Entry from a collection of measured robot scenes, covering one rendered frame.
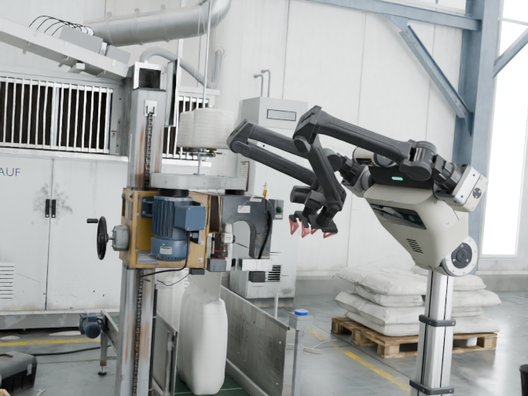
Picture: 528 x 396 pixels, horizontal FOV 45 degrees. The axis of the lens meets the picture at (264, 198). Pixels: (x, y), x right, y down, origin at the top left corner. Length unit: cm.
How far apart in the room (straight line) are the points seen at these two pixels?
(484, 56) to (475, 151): 115
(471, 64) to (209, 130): 641
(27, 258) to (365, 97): 435
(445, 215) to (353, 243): 556
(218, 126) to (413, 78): 586
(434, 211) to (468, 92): 641
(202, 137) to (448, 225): 98
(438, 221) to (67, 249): 368
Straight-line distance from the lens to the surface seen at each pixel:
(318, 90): 748
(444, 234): 227
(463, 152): 853
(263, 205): 279
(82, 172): 533
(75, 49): 502
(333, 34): 765
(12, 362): 423
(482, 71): 838
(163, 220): 248
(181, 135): 278
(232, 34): 604
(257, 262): 281
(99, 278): 545
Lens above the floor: 148
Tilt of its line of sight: 3 degrees down
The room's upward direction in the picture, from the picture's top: 4 degrees clockwise
